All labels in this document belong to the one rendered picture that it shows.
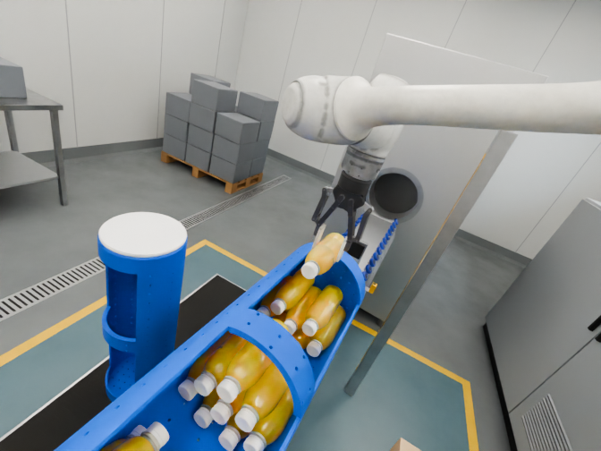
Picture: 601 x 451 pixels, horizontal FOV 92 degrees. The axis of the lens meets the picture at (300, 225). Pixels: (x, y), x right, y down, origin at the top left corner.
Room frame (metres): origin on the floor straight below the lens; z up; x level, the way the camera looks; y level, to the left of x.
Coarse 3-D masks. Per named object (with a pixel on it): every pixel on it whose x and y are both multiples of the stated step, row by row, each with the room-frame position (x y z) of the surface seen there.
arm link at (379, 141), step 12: (372, 84) 0.66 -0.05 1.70; (384, 84) 0.64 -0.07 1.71; (396, 84) 0.64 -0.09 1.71; (408, 84) 0.66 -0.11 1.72; (372, 132) 0.60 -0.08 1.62; (384, 132) 0.62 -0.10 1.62; (396, 132) 0.65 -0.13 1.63; (360, 144) 0.62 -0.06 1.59; (372, 144) 0.62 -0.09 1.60; (384, 144) 0.63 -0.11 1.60; (372, 156) 0.64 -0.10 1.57; (384, 156) 0.65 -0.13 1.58
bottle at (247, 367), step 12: (252, 348) 0.40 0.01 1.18; (240, 360) 0.37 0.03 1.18; (252, 360) 0.38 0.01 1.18; (264, 360) 0.39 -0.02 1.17; (228, 372) 0.35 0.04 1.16; (240, 372) 0.35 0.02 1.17; (252, 372) 0.36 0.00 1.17; (264, 372) 0.38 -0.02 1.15; (240, 384) 0.34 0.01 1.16; (252, 384) 0.35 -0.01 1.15
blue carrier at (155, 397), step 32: (256, 288) 0.55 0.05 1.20; (320, 288) 0.81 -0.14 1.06; (352, 288) 0.78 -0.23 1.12; (224, 320) 0.42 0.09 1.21; (256, 320) 0.42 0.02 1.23; (192, 352) 0.33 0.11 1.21; (288, 352) 0.39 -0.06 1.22; (320, 352) 0.60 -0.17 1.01; (160, 384) 0.26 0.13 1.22; (288, 384) 0.35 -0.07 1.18; (96, 416) 0.21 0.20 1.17; (128, 416) 0.20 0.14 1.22; (160, 416) 0.31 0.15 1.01; (192, 416) 0.35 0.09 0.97; (64, 448) 0.16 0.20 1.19; (96, 448) 0.16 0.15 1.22; (160, 448) 0.28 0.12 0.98; (192, 448) 0.30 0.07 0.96; (224, 448) 0.32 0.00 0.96
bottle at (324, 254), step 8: (328, 240) 0.69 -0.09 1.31; (336, 240) 0.71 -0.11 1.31; (320, 248) 0.64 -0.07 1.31; (328, 248) 0.65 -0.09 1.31; (336, 248) 0.68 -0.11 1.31; (312, 256) 0.61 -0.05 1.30; (320, 256) 0.61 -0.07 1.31; (328, 256) 0.62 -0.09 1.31; (336, 256) 0.66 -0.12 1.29; (320, 264) 0.59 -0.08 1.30; (328, 264) 0.61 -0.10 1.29; (320, 272) 0.59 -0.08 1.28
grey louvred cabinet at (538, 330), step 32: (576, 224) 2.26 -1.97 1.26; (544, 256) 2.31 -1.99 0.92; (576, 256) 2.00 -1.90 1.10; (512, 288) 2.36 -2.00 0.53; (544, 288) 2.02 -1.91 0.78; (576, 288) 1.77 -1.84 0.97; (512, 320) 2.04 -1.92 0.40; (544, 320) 1.77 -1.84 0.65; (576, 320) 1.57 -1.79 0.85; (512, 352) 1.78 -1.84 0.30; (544, 352) 1.57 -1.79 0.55; (576, 352) 1.40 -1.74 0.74; (512, 384) 1.55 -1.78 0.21; (544, 384) 1.38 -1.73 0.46; (576, 384) 1.24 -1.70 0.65; (512, 416) 1.35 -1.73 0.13; (544, 416) 1.21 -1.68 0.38; (576, 416) 1.10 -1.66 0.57; (512, 448) 1.21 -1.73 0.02; (544, 448) 1.06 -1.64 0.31; (576, 448) 0.98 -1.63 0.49
